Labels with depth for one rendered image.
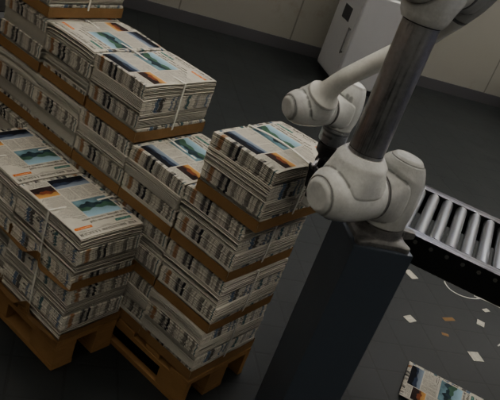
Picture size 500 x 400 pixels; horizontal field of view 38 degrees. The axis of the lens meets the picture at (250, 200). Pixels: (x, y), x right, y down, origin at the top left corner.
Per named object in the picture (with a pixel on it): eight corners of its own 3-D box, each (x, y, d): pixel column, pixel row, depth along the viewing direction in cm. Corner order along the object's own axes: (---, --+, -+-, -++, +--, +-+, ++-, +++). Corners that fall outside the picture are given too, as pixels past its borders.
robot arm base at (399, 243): (421, 257, 217) (428, 242, 215) (355, 244, 211) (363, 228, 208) (401, 224, 233) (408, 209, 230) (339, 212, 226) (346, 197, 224)
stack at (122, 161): (178, 410, 270) (245, 229, 233) (4, 242, 324) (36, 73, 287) (243, 373, 299) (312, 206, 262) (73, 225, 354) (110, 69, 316)
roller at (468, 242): (455, 262, 278) (460, 251, 276) (467, 219, 319) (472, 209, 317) (467, 268, 277) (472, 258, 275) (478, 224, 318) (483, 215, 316)
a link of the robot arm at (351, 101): (338, 118, 233) (309, 117, 225) (356, 75, 226) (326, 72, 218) (359, 135, 226) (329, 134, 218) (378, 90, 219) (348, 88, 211)
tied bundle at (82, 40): (82, 108, 273) (94, 51, 263) (38, 75, 287) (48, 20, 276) (155, 101, 302) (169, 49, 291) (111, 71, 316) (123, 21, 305)
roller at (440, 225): (425, 240, 280) (437, 239, 278) (441, 199, 321) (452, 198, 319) (427, 251, 281) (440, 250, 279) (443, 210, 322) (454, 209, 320)
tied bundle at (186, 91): (132, 145, 259) (148, 86, 249) (82, 108, 273) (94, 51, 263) (202, 133, 288) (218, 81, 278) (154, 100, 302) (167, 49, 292)
